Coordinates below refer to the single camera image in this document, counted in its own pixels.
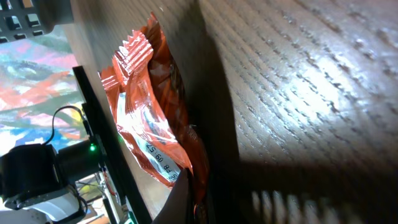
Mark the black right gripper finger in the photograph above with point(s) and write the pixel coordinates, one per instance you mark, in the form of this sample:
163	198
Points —
178	208

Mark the orange chocolate bar wrapper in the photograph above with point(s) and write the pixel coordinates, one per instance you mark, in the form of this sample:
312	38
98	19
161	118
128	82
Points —
145	93

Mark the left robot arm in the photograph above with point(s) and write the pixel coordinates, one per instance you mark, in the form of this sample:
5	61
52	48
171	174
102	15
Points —
36	176

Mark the grey plastic basket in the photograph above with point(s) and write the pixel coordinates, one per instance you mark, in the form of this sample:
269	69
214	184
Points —
23	19

